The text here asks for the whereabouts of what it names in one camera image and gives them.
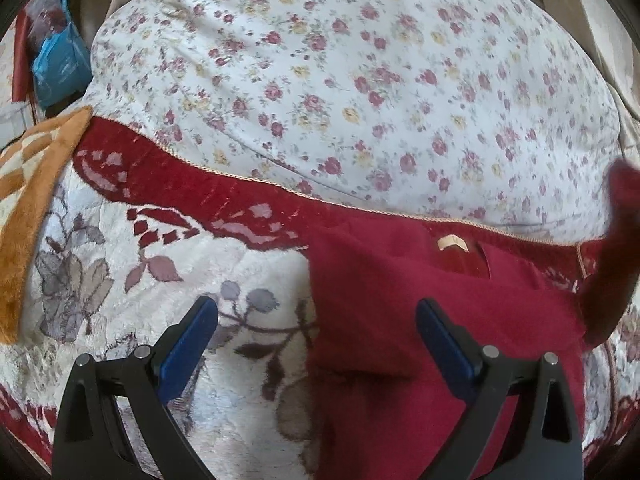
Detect dark red small garment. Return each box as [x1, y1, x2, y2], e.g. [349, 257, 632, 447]
[306, 157, 640, 480]

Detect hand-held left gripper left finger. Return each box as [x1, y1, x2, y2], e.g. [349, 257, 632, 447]
[52, 296, 219, 480]

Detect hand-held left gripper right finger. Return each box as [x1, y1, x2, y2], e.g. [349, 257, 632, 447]
[416, 298, 583, 480]

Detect dark red bag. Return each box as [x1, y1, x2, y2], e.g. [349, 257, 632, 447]
[12, 0, 71, 103]

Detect blue plastic bag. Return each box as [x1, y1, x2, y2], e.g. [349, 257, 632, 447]
[31, 0, 94, 109]

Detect orange checkered plush blanket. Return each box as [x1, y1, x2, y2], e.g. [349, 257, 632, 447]
[0, 106, 94, 345]

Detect red and white floral blanket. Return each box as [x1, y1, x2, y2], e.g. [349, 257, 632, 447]
[0, 115, 640, 480]

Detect white floral quilt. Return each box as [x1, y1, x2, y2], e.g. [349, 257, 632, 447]
[82, 0, 623, 247]

